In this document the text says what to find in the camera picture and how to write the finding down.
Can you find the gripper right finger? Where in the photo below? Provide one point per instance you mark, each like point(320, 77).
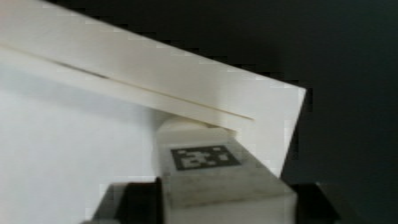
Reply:
point(315, 211)

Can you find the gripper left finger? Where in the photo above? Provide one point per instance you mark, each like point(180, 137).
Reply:
point(132, 204)

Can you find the white U-shaped fence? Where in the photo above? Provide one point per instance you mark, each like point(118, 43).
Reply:
point(86, 54)

